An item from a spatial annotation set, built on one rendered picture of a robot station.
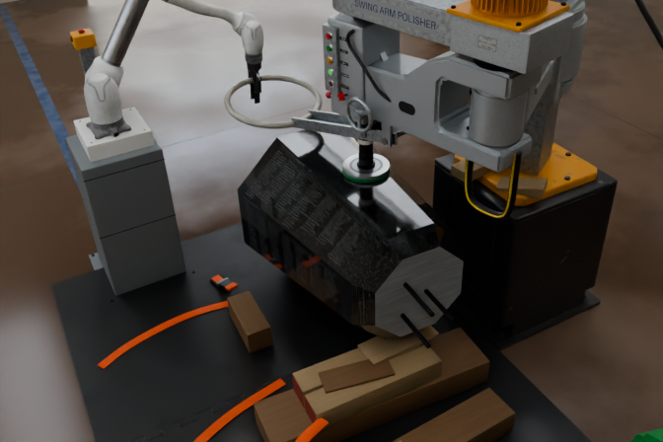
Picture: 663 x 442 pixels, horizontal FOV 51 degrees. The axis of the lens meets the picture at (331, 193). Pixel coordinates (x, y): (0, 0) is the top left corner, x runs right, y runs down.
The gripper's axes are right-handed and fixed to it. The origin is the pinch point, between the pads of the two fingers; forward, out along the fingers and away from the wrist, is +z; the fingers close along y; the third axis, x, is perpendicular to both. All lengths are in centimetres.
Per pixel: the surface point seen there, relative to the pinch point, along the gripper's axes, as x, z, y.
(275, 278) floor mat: -14, 82, 55
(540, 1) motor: 34, -106, 150
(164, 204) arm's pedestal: -60, 41, 18
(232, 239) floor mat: -22, 88, 9
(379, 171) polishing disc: 19, -8, 95
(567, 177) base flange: 93, -8, 135
